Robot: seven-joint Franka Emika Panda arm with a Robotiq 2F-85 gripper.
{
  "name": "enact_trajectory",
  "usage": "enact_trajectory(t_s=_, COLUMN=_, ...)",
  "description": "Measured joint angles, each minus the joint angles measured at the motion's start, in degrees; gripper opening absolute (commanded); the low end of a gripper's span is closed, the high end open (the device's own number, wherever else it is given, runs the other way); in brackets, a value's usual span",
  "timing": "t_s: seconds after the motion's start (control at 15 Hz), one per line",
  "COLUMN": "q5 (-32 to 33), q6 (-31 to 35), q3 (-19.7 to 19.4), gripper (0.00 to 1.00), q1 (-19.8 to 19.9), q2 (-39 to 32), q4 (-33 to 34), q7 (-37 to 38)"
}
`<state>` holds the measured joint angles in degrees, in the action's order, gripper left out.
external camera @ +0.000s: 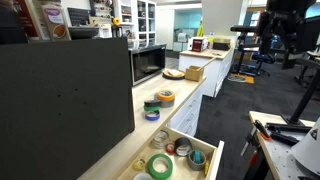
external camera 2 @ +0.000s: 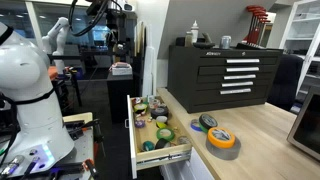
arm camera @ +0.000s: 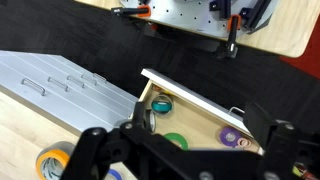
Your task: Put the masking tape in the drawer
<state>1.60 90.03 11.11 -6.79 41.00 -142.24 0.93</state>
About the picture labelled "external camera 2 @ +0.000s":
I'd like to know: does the black tape roll white side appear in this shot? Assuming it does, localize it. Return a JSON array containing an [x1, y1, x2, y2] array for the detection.
[[154, 138, 172, 150]]

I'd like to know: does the black low cabinet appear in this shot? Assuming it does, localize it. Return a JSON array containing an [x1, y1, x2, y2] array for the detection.
[[106, 71, 136, 124]]

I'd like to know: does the orange masking tape roll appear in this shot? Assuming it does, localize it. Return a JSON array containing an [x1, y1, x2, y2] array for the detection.
[[207, 126, 236, 150]]

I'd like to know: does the teal and grey tape roll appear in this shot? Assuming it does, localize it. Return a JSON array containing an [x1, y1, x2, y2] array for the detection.
[[141, 140, 156, 152]]

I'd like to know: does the grey small bottle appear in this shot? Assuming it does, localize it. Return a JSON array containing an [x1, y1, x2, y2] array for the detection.
[[184, 31, 194, 48]]

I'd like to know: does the black office chair back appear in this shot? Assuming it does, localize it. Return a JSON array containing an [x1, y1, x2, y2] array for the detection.
[[266, 53, 305, 113]]

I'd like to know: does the small green tape roll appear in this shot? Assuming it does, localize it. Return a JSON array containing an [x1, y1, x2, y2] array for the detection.
[[198, 123, 210, 134]]

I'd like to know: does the black tape roll grey core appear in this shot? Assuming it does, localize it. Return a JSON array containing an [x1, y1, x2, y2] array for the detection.
[[198, 113, 219, 132]]

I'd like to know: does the black clamp tool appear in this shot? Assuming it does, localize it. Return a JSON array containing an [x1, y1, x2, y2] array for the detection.
[[64, 118, 101, 141]]

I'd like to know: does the silver microwave oven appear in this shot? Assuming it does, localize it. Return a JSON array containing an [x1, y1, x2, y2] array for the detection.
[[286, 85, 320, 162]]

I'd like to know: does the orange handled tool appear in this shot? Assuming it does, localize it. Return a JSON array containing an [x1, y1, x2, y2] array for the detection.
[[83, 158, 100, 178]]

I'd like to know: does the open wooden drawer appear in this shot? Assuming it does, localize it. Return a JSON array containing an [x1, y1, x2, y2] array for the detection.
[[125, 94, 194, 180]]

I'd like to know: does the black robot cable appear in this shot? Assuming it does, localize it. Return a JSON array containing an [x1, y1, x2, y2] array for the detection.
[[68, 0, 112, 38]]

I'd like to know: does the silver metal can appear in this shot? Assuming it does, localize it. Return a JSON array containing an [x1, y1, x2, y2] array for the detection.
[[219, 35, 232, 50]]

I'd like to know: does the black metal tool chest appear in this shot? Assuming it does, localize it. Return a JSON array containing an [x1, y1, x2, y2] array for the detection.
[[167, 44, 284, 114]]

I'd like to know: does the clear tape roll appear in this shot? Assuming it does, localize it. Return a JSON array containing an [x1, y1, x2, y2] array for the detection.
[[176, 135, 192, 146]]

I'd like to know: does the blue tape roll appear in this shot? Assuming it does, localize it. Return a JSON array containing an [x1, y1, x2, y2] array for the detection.
[[190, 118, 203, 133]]

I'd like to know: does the white under-counter drawer cabinet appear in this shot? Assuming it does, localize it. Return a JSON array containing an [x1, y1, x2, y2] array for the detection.
[[159, 148, 221, 180]]

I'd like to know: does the yellow green tape roll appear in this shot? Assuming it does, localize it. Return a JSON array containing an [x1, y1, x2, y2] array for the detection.
[[133, 102, 149, 114]]

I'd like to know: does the large green tape roll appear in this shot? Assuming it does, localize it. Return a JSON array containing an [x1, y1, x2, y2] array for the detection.
[[156, 127, 176, 142]]

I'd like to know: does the robot mounting table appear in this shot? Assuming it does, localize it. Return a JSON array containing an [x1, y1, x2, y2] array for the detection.
[[0, 112, 101, 180]]

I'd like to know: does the black tool with grey handle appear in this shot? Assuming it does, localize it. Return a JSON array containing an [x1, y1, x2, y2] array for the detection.
[[192, 32, 216, 50]]

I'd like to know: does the large grey duct tape roll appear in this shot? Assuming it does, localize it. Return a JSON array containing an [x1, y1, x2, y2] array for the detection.
[[205, 135, 242, 161]]

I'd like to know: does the white box with pink lid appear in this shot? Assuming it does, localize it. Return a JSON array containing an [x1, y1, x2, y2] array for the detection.
[[109, 62, 134, 76]]

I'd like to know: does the white glass shelf cabinet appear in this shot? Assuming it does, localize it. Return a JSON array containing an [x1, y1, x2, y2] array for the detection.
[[279, 0, 320, 98]]

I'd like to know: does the purple tape roll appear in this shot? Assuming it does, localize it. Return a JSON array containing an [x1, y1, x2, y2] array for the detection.
[[134, 119, 146, 129]]

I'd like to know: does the red T-handle hex key set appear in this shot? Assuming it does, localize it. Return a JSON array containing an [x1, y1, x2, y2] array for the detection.
[[243, 4, 272, 46]]

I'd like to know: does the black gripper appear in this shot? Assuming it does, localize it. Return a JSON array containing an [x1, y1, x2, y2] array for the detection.
[[105, 11, 130, 56]]

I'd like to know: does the white squeeze bottle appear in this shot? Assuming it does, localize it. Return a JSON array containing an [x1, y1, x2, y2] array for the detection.
[[190, 19, 200, 44]]

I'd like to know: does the small yellow tape roll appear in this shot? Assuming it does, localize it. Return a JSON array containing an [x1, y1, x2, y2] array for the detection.
[[155, 121, 169, 130]]

